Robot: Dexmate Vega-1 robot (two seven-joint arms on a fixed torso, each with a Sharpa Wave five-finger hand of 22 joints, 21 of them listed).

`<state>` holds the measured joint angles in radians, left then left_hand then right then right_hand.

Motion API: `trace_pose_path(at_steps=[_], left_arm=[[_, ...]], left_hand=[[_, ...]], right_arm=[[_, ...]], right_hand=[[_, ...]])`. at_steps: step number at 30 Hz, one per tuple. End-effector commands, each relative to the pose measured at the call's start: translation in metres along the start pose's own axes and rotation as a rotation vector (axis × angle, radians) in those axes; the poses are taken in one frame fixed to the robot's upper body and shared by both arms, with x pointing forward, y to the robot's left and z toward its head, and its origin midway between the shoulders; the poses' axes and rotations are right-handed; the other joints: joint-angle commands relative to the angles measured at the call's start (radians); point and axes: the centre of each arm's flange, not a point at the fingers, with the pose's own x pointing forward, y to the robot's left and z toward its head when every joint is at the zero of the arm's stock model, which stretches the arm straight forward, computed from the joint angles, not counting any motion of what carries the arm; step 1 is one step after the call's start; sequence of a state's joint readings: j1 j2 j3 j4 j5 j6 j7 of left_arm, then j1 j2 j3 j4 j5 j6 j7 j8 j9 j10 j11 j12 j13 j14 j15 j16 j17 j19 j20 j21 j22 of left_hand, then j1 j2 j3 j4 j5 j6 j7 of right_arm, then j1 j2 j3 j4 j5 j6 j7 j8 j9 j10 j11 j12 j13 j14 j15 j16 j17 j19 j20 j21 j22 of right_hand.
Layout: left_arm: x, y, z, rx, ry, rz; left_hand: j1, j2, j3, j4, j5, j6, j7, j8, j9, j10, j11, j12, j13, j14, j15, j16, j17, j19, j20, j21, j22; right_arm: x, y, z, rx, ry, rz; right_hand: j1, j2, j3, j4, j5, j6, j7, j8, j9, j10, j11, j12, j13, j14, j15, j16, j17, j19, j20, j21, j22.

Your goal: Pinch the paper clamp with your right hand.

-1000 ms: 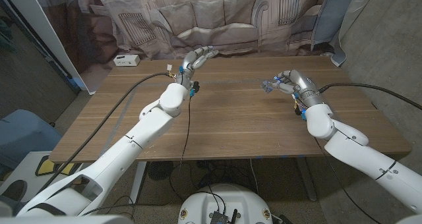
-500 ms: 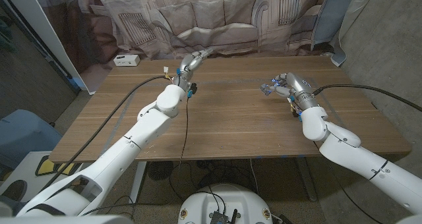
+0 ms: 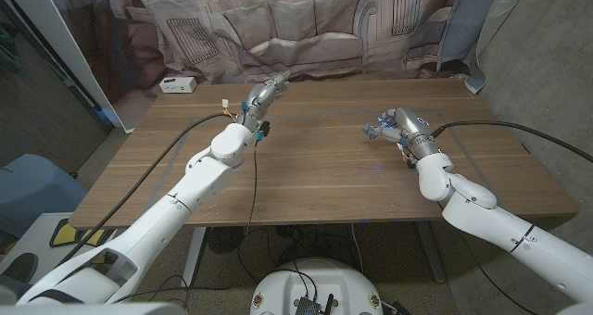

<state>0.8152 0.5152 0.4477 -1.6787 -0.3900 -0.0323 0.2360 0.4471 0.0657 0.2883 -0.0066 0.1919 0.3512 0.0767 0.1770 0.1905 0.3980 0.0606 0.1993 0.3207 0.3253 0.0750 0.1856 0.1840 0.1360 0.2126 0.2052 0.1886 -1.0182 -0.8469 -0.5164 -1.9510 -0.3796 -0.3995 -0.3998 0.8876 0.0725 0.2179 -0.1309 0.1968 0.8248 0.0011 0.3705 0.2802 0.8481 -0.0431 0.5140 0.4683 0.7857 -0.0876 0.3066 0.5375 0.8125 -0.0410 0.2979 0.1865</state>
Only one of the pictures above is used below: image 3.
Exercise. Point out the white door frame post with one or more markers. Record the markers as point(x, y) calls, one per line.
point(46, 32)

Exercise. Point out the small black electronics module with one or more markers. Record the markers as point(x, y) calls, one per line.
point(306, 306)

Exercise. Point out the white power strip box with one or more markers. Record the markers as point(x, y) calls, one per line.
point(178, 85)

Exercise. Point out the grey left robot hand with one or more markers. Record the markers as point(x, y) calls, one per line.
point(261, 97)

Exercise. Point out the printed sofa backdrop cloth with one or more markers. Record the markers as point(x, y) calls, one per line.
point(296, 32)

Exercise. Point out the grey table leg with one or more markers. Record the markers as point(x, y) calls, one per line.
point(431, 255)

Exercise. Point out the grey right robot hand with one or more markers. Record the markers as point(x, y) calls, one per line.
point(407, 125)

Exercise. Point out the white table leg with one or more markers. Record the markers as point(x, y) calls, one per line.
point(192, 259)

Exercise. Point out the white robot torso base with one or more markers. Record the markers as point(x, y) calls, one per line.
point(333, 282)

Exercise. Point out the round black floor fan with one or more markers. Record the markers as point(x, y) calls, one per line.
point(225, 239)

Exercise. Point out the blue chair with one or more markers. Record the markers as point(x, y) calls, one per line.
point(32, 190)

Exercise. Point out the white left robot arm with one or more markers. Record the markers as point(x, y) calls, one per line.
point(162, 222)

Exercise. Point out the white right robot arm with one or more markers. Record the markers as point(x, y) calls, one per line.
point(500, 217)

